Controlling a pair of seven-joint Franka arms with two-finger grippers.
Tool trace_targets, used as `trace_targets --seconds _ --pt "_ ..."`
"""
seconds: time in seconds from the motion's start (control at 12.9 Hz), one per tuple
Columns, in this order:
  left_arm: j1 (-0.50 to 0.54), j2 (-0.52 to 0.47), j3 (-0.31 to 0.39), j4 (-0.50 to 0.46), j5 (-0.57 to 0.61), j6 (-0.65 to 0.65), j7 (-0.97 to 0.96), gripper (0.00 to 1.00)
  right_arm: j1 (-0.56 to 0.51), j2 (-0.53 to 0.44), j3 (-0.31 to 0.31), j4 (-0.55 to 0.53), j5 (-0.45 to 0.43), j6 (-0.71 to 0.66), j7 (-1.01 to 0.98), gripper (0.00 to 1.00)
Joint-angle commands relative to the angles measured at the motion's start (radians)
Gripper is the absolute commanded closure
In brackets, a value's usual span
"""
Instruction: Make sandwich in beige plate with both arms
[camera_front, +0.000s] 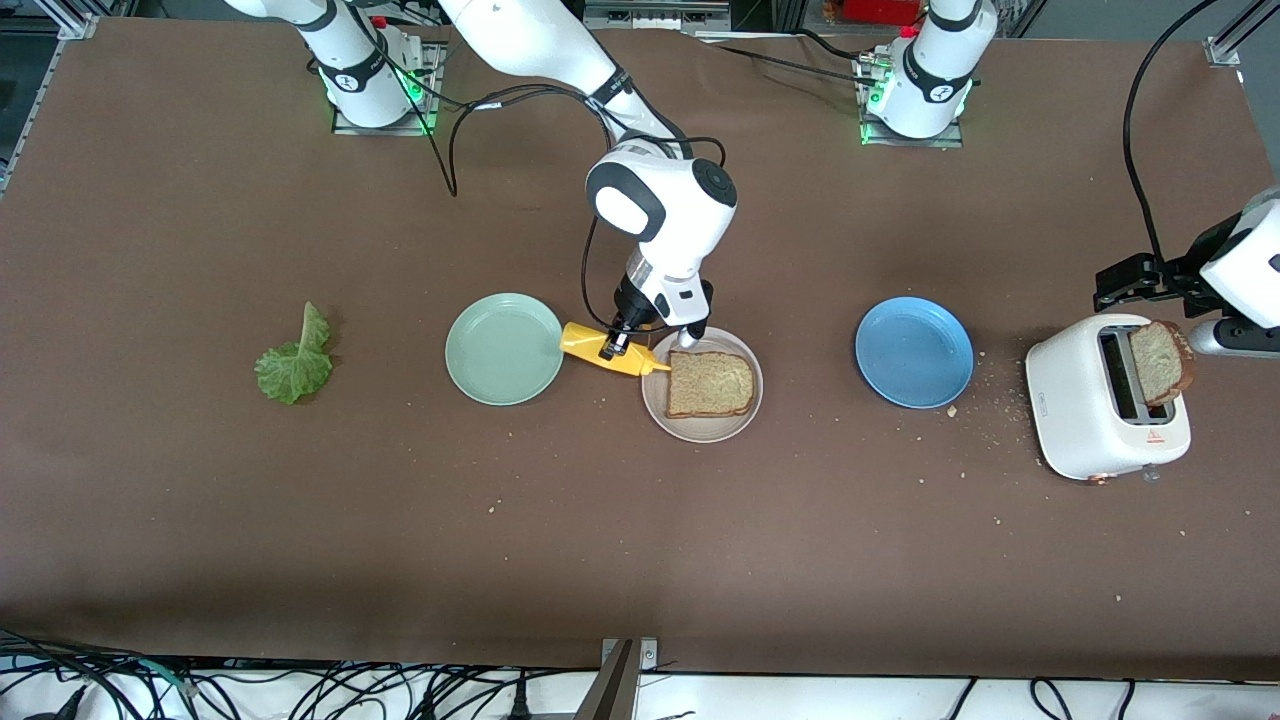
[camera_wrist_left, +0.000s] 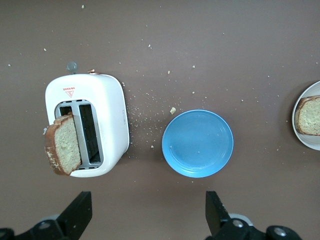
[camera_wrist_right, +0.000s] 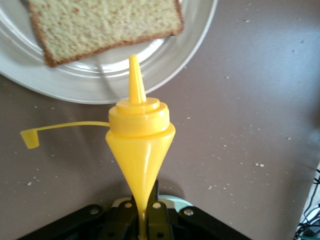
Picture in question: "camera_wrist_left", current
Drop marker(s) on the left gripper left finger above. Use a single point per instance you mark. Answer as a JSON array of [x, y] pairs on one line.
[[75, 217]]

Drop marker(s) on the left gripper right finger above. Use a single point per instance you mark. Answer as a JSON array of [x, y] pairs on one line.
[[217, 220]]

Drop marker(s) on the brown bread slice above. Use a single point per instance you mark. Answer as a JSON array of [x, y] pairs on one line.
[[65, 145], [310, 117]]

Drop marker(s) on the blue plate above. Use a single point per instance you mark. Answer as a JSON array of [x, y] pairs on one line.
[[197, 145]]

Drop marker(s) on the beige plate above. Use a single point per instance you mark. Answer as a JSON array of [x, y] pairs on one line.
[[307, 143]]

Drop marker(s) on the white toaster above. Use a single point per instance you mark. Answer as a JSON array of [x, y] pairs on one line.
[[110, 112]]

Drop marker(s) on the small bread crumb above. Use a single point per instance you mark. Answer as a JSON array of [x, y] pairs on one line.
[[172, 110]]

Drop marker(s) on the brown table cover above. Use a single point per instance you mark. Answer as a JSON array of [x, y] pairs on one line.
[[225, 37]]

